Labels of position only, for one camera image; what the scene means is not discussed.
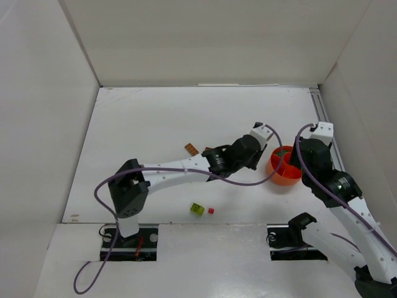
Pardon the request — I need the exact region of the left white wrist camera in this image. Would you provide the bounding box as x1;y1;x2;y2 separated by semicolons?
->
249;122;274;150

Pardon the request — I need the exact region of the aluminium rail on right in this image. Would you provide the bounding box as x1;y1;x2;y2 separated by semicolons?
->
309;88;345;171

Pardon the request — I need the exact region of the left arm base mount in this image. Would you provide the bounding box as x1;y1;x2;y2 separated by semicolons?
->
98;224;159;262

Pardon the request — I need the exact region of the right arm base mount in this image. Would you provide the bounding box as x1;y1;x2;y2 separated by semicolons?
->
266;212;328;261

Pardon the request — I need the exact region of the lime green lego near front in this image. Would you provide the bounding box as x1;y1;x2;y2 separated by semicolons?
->
190;203;205;216

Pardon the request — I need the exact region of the brown studded lego plate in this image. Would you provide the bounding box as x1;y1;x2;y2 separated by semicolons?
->
184;143;200;156

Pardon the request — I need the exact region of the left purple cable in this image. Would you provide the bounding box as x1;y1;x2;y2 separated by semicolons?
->
73;124;283;296

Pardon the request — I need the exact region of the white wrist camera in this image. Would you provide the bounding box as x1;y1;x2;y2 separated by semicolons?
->
310;122;334;146
249;122;274;150

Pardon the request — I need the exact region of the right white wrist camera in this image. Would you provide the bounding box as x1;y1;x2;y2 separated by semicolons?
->
310;122;334;146

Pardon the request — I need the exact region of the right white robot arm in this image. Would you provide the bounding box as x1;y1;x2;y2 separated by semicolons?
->
288;137;396;297

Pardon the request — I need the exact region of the dark green lego plate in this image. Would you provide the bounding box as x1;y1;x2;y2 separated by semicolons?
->
276;150;291;156

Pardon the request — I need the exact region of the orange round divided container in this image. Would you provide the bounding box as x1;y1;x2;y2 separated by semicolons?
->
265;145;302;186

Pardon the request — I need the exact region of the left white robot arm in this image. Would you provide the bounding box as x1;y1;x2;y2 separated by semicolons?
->
108;132;272;238

